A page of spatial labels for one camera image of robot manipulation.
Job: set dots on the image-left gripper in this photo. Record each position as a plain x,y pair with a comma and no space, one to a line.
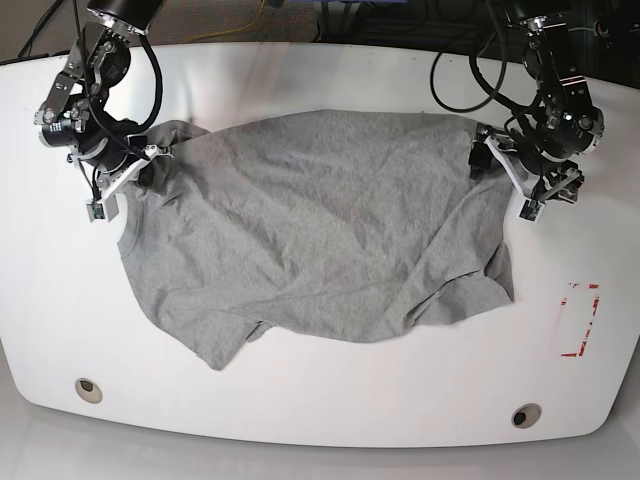
107,166

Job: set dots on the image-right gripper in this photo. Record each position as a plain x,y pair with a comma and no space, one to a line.
533,174

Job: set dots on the grey t-shirt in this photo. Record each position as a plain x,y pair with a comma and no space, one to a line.
352,226

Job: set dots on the black robot arm image-left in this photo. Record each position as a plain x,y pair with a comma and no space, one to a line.
73,114

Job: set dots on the red tape rectangle marking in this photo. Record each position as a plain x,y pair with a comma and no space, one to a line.
578,311

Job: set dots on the left table grommet hole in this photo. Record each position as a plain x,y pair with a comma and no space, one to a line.
88,391

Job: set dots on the table grommet hole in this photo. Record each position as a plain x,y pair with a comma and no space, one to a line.
526,416
88,391

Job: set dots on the right table grommet hole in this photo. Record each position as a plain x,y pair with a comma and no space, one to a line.
526,416

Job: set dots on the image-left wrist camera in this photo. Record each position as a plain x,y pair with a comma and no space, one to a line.
104,209

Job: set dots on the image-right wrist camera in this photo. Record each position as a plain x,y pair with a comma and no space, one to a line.
531,210

